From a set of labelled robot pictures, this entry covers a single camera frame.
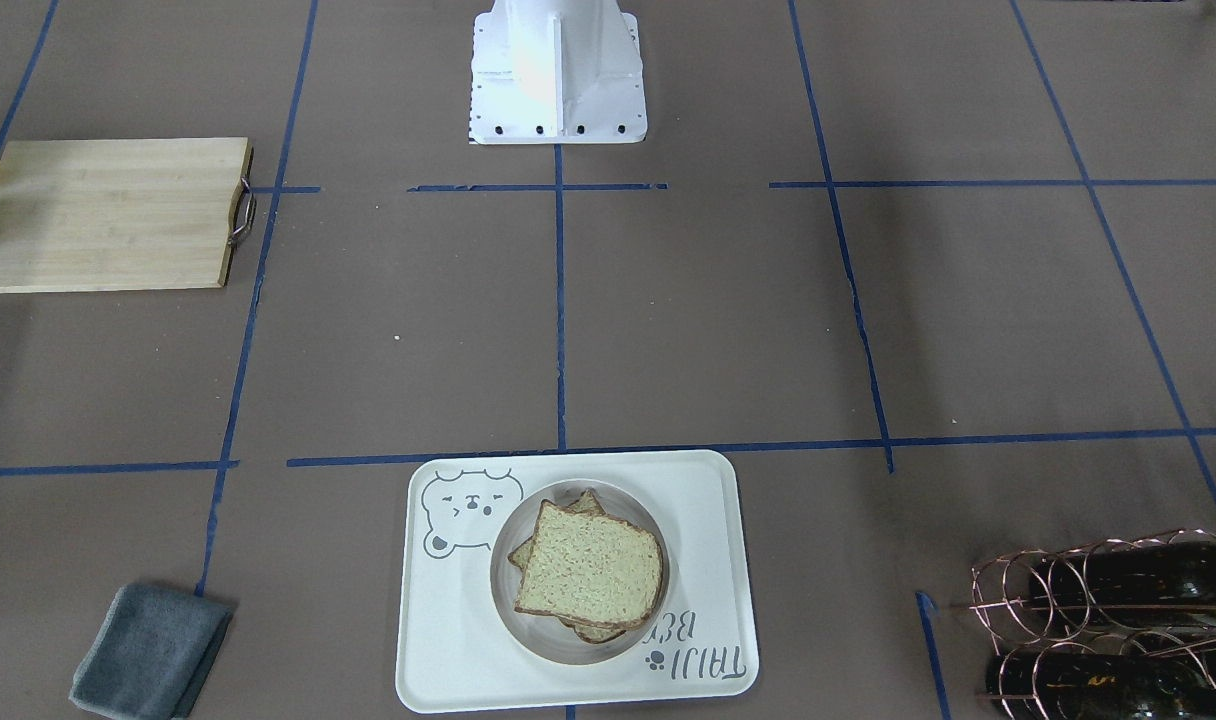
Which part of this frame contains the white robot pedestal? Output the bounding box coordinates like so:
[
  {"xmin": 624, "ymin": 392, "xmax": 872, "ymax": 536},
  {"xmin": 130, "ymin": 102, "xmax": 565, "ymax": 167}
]
[{"xmin": 468, "ymin": 1, "xmax": 648, "ymax": 145}]

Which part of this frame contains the green wine bottle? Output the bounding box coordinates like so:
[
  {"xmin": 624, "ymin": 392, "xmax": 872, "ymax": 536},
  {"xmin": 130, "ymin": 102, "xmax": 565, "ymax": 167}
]
[
  {"xmin": 1028, "ymin": 539, "xmax": 1216, "ymax": 629},
  {"xmin": 986, "ymin": 645, "xmax": 1216, "ymax": 719}
]

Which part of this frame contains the green wine bottle back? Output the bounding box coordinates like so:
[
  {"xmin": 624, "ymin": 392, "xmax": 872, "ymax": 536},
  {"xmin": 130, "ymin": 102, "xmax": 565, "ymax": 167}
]
[{"xmin": 986, "ymin": 645, "xmax": 1216, "ymax": 719}]

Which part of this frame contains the white round plate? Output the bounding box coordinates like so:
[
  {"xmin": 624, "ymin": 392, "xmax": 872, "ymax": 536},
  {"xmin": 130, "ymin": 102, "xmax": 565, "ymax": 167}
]
[{"xmin": 490, "ymin": 478, "xmax": 671, "ymax": 666}]

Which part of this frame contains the cream bear tray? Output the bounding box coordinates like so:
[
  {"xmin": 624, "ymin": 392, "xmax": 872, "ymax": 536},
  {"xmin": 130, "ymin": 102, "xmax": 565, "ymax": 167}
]
[{"xmin": 396, "ymin": 450, "xmax": 760, "ymax": 714}]

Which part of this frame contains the green wine bottle middle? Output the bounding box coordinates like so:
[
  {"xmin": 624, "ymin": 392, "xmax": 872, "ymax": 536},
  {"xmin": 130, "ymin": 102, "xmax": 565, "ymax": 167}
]
[{"xmin": 1028, "ymin": 539, "xmax": 1216, "ymax": 629}]

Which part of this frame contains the copper wire bottle rack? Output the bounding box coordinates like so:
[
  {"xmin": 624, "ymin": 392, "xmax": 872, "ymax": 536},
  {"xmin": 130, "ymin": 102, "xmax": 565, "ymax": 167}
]
[{"xmin": 959, "ymin": 529, "xmax": 1216, "ymax": 719}]

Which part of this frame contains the wooden cutting board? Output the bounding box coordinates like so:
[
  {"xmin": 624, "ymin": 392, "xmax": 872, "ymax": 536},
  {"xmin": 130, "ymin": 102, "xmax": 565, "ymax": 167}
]
[{"xmin": 0, "ymin": 137, "xmax": 257, "ymax": 293}]

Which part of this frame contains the bread slice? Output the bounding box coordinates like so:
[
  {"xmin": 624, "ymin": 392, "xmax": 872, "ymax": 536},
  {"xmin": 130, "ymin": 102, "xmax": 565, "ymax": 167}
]
[
  {"xmin": 507, "ymin": 489, "xmax": 625, "ymax": 645},
  {"xmin": 512, "ymin": 500, "xmax": 666, "ymax": 630}
]

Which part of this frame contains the folded grey cloth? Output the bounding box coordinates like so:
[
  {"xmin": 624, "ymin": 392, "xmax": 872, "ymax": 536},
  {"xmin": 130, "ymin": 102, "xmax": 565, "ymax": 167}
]
[{"xmin": 68, "ymin": 583, "xmax": 233, "ymax": 719}]

